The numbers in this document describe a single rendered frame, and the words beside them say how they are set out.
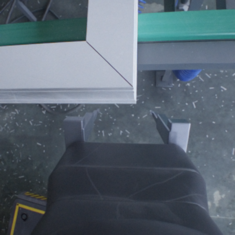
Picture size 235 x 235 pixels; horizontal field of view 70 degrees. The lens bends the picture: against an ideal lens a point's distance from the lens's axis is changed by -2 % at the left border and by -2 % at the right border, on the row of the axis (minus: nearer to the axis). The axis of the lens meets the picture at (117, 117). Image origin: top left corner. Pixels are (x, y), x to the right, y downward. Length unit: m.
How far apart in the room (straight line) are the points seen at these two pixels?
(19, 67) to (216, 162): 1.10
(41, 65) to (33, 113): 1.14
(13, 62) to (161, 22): 0.18
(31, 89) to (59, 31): 0.12
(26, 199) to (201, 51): 0.90
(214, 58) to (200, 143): 0.90
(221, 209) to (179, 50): 1.08
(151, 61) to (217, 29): 0.09
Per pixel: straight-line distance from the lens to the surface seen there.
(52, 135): 1.22
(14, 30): 0.31
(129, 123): 1.08
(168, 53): 0.25
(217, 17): 0.27
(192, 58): 0.25
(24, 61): 0.18
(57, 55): 0.17
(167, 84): 1.12
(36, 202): 0.94
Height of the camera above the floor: 1.07
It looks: 80 degrees down
